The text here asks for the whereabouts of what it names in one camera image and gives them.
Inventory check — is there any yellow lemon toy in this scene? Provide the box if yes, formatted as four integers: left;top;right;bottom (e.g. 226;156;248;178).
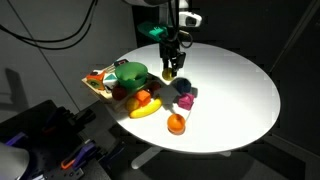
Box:
126;98;140;112

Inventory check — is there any orange and black block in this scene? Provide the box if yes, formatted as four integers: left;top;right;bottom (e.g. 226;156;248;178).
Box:
86;70;105;90

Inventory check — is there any black letter D cube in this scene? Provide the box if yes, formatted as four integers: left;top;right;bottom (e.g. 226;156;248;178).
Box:
114;59;129;67

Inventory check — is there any round white table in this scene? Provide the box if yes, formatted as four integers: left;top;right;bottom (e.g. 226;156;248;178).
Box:
114;43;281;169

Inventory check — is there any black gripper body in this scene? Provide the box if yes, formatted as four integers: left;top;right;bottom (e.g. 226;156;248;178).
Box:
159;28;186;66

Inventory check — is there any wooden tray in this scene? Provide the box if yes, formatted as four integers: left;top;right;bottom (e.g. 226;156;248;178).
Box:
82;63;163;111

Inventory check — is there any black hanging cable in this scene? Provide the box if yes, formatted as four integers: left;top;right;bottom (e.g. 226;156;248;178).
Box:
0;0;100;52

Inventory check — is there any blue block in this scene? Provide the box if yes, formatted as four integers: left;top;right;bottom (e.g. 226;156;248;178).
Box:
176;79;191;94

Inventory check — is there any orange cube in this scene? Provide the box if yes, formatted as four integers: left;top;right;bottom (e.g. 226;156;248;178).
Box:
135;90;151;107

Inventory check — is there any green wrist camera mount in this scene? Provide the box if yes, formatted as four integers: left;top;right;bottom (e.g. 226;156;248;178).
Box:
137;22;168;42

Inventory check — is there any yellow banana toy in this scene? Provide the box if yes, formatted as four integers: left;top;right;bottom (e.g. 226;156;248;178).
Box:
129;98;162;119

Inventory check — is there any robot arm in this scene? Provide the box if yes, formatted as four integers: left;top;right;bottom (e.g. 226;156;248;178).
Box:
124;0;202;80

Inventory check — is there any yellow ball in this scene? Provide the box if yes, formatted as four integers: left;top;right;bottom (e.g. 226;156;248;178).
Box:
162;68;176;81

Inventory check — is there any black pegboard plate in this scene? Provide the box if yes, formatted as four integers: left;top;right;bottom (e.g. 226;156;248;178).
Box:
41;168;84;180

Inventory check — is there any purple clamp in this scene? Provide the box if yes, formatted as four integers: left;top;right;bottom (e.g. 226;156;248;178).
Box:
60;141;97;170

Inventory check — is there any magenta block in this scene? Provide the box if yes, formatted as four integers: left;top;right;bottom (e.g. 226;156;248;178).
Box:
178;93;194;110

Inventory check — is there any orange ball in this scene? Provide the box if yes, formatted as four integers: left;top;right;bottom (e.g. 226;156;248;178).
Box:
167;114;185;134

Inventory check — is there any red tomato toy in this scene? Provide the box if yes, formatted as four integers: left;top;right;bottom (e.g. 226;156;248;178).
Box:
112;86;127;101

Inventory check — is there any green bowl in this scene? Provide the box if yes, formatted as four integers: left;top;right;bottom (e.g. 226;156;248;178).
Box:
115;62;148;89

